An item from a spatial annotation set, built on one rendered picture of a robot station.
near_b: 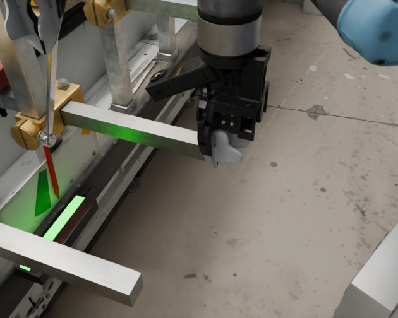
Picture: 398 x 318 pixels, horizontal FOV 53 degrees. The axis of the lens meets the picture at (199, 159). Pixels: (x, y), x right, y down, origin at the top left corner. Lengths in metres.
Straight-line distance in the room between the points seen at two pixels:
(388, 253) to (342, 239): 1.28
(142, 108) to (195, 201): 0.77
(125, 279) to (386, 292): 0.27
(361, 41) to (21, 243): 0.43
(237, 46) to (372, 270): 0.28
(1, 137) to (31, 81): 0.33
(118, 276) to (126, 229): 1.11
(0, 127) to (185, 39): 0.58
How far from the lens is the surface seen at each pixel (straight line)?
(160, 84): 0.56
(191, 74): 0.53
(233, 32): 0.47
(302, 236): 1.60
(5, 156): 0.99
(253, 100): 0.52
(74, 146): 0.77
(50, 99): 0.62
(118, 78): 0.89
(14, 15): 0.54
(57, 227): 0.74
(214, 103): 0.52
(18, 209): 0.70
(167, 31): 1.09
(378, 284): 0.34
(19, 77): 0.65
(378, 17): 0.34
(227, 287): 1.44
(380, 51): 0.36
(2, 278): 0.72
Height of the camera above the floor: 1.27
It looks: 44 degrees down
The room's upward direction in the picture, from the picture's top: straight up
